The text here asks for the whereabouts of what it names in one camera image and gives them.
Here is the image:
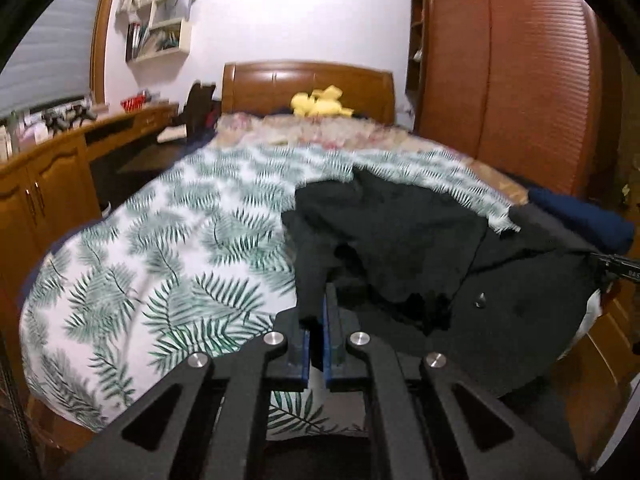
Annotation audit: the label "wooden bed headboard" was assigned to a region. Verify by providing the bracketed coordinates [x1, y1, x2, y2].
[221, 61, 396, 126]

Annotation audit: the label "grey window blind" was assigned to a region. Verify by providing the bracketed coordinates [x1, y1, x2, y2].
[0, 0, 111, 118]

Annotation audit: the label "black binders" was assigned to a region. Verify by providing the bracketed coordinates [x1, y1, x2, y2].
[126, 22, 143, 61]

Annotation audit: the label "dark wooden chair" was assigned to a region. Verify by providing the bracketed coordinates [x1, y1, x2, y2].
[175, 81, 217, 133]

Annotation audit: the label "wooden louvred wardrobe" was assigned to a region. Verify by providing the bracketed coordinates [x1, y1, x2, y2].
[404, 0, 626, 201]

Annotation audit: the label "wooden window frame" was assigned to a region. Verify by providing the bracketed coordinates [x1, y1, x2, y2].
[90, 0, 126, 106]

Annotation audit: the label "black double-breasted coat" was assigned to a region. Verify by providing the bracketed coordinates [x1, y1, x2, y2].
[281, 167, 608, 401]

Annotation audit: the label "navy folded cloth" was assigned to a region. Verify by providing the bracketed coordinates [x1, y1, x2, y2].
[525, 187, 636, 256]

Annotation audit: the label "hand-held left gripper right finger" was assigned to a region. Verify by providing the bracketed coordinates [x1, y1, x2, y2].
[322, 290, 586, 480]

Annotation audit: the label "wooden desk cabinet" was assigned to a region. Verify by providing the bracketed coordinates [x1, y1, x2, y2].
[0, 102, 181, 311]

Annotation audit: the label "floral quilt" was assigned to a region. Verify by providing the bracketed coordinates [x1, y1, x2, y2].
[212, 112, 531, 206]

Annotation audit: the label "wooden bed side rail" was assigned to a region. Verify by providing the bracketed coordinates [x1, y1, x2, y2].
[547, 280, 640, 466]

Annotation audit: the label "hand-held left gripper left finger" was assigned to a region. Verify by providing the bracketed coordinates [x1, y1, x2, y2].
[57, 307, 313, 480]

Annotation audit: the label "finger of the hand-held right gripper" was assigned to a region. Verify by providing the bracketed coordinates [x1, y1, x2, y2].
[589, 251, 621, 273]

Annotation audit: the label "yellow plush toy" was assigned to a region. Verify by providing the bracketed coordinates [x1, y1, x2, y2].
[290, 87, 355, 118]

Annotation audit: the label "white wall shelf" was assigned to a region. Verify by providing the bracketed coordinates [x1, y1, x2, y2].
[125, 0, 198, 64]

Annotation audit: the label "leaf-print white blanket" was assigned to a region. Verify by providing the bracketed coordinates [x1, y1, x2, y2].
[19, 142, 523, 436]

